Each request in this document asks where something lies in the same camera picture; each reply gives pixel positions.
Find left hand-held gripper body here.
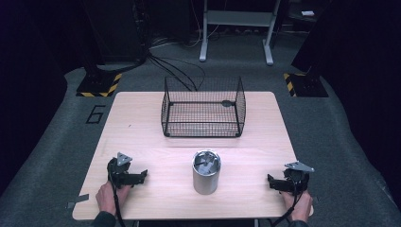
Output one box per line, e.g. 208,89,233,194
106,151,134,190

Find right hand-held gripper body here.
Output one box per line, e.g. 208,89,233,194
283,161,316,194

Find person's right hand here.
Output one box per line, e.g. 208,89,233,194
280,189,314,223

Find person's left hand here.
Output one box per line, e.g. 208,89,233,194
95,182,132,218

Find grey tape strip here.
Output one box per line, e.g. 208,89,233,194
65,193,91,210

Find silver metal can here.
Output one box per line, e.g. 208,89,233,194
191,149,222,196

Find dark equipment column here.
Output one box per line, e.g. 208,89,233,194
78,0,149,77

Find left hand-held gripper black cable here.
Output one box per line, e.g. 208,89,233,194
108,172,127,227

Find yellow black striped base plate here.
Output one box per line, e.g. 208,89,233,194
282,72,330,98
76,72,123,98

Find black wire mesh basket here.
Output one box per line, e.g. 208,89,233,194
160,76,247,139

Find black floor cables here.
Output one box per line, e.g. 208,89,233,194
147,51,206,93

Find white cables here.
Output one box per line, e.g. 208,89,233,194
150,0,228,50

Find white metal stand frame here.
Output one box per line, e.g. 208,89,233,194
199,0,282,67

